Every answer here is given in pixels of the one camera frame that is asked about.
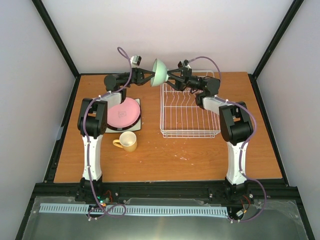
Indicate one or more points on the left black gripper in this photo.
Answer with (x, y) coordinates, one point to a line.
(138, 76)

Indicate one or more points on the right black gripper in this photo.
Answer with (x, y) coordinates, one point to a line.
(184, 80)

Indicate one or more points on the mint green bowl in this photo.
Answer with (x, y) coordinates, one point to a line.
(160, 73)

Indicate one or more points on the pink plate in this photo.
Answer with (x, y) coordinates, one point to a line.
(125, 114)

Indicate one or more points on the dark striped rim plate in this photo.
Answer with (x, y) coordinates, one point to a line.
(125, 128)

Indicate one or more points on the yellow mug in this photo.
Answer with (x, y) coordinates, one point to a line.
(127, 141)

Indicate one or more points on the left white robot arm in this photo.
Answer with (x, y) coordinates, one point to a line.
(112, 110)

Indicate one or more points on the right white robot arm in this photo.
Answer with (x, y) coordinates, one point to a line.
(235, 122)

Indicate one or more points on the white square plate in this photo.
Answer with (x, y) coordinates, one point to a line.
(132, 129)

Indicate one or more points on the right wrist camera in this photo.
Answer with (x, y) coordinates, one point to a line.
(184, 64)

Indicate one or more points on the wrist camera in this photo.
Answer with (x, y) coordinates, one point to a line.
(184, 64)
(135, 60)

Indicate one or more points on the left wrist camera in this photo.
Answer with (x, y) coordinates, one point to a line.
(135, 60)

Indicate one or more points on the white wire dish rack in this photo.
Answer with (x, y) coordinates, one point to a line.
(183, 113)

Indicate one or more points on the black aluminium frame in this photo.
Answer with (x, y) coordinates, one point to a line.
(280, 188)

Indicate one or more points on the light blue cable duct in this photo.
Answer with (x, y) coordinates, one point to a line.
(139, 210)

